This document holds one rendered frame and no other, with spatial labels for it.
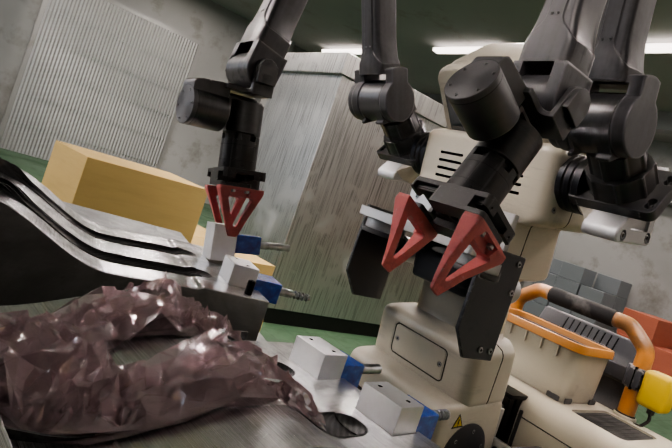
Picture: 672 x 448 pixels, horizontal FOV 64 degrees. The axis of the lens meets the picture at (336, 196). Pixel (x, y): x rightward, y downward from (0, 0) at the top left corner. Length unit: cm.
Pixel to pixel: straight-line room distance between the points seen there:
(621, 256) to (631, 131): 941
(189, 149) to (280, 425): 1016
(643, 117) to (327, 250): 342
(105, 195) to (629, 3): 226
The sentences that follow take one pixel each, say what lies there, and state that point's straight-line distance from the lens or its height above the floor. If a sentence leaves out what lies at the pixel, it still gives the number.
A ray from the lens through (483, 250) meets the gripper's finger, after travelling 54.
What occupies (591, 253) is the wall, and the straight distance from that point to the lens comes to 1032.
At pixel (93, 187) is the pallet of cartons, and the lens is 260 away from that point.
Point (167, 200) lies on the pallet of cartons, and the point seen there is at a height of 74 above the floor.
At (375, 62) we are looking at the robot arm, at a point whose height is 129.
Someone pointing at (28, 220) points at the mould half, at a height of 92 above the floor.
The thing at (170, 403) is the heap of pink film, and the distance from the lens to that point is 36.
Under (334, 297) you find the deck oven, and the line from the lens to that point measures 420.
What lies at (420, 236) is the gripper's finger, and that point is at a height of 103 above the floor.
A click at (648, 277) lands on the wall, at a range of 991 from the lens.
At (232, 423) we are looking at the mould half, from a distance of 37.
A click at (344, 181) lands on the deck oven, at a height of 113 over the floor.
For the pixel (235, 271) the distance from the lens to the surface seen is 72.
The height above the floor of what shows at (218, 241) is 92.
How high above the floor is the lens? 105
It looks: level
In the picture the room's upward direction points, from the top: 19 degrees clockwise
